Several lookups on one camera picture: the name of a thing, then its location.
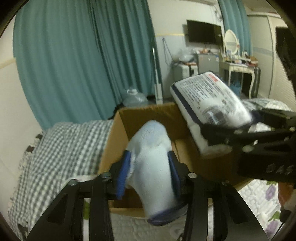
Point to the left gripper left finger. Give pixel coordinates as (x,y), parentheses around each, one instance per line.
(63,219)

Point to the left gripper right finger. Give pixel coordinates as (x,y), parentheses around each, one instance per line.
(233,219)

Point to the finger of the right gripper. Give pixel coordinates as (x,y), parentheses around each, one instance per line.
(222,132)
(274,118)

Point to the white printed tissue pack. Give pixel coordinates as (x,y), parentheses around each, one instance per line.
(209,106)

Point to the white sock with blue trim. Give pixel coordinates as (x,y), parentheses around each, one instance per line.
(150,174)

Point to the white sliding wardrobe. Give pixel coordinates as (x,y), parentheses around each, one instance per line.
(273,81)

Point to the white floral quilt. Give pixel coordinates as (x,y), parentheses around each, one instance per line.
(260,196)

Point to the brown cardboard box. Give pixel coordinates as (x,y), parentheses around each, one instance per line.
(128,121)

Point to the blue plastic bag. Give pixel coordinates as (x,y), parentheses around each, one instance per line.
(235,86)

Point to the white dressing table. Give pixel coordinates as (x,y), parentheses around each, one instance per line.
(238,68)

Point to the grey checkered blanket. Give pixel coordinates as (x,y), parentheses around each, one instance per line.
(65,151)

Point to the grey mini fridge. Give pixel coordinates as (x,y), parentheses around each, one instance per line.
(208,62)

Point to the white suitcase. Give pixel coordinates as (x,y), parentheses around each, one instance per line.
(183,71)

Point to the white upright mop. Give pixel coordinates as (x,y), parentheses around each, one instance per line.
(157,85)

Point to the white oval vanity mirror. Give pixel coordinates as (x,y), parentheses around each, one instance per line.
(231,45)

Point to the clear plastic water jug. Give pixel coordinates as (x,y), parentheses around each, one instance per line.
(131,98)

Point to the teal curtain by wardrobe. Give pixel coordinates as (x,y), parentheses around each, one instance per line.
(235,19)

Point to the teal window curtain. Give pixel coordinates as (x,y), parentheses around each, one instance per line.
(76,58)

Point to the black wall television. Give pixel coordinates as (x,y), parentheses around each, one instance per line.
(206,33)

